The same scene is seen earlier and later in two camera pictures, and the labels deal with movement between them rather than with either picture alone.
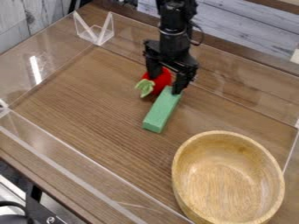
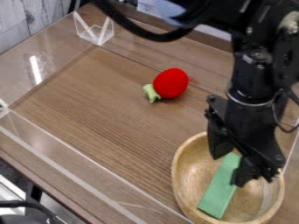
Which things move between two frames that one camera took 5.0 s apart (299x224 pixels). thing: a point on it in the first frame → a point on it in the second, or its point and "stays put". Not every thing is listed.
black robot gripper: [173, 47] → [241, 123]
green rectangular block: [163, 109] → [219, 189]
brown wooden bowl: [229, 180] stays put
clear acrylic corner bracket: [96, 34] stays put
